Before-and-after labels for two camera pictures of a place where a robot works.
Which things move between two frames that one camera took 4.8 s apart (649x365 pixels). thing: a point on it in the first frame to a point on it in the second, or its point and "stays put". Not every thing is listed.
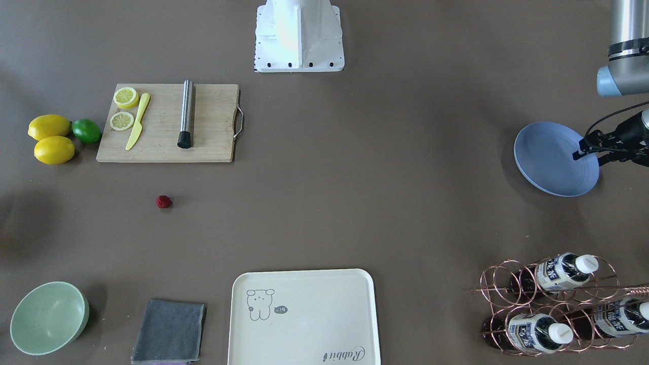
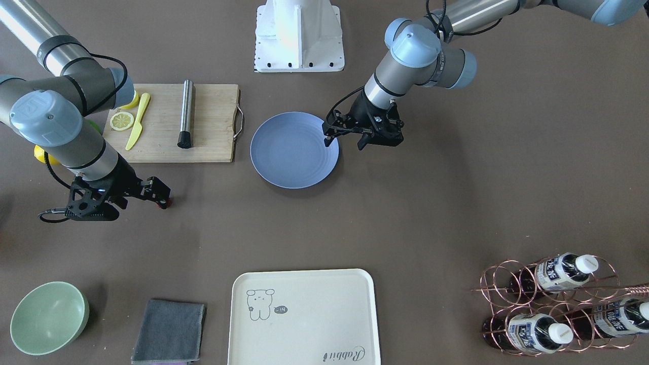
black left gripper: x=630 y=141 to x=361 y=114
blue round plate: x=543 y=152 to x=288 y=149
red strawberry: x=163 y=201 stays put
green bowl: x=48 y=317 stays put
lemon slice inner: x=121 y=120 stays put
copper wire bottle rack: x=565 y=303 stays put
